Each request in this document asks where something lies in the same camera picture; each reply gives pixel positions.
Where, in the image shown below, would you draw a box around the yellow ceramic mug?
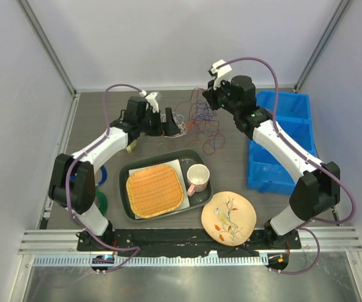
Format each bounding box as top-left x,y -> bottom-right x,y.
125,140 -> 137,153

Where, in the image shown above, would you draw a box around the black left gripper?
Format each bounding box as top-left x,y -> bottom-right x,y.
139,108 -> 181,137

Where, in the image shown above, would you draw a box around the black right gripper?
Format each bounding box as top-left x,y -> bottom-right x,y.
203,77 -> 240,116

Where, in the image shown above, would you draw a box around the blue plastic compartment bin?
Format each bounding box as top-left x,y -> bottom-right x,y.
247,91 -> 317,195

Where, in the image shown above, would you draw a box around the aluminium front rail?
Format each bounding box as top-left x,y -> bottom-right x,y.
18,226 -> 362,271

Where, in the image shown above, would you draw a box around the green tape roll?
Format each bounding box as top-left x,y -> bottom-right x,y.
96,190 -> 108,216

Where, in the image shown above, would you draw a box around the pink ceramic mug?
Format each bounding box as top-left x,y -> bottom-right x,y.
186,164 -> 210,196

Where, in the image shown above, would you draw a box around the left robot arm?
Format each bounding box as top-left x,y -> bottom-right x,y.
48,92 -> 181,251

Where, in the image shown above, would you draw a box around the orange thin cable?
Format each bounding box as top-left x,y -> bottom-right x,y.
164,87 -> 226,155

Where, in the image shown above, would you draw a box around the purple thin cable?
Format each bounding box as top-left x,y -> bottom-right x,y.
174,92 -> 226,155

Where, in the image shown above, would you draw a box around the bird pattern ceramic plate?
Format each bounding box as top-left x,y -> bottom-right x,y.
201,191 -> 257,247

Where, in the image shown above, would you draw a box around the white thin cable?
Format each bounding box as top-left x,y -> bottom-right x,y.
164,111 -> 191,139

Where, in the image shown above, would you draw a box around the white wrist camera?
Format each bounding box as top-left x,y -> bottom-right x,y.
139,90 -> 161,113
208,60 -> 232,90

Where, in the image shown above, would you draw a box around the blue tape roll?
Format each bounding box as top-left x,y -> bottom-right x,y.
96,165 -> 108,187

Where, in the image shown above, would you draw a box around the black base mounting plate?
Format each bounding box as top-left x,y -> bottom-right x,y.
76,228 -> 303,257

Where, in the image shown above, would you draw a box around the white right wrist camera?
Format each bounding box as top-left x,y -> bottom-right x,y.
208,60 -> 232,90

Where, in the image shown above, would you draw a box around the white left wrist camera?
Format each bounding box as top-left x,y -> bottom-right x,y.
139,90 -> 161,113

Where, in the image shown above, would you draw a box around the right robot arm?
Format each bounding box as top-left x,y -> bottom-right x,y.
202,75 -> 341,249

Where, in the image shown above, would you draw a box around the orange woven basket mat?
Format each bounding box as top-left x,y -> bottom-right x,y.
125,164 -> 185,218

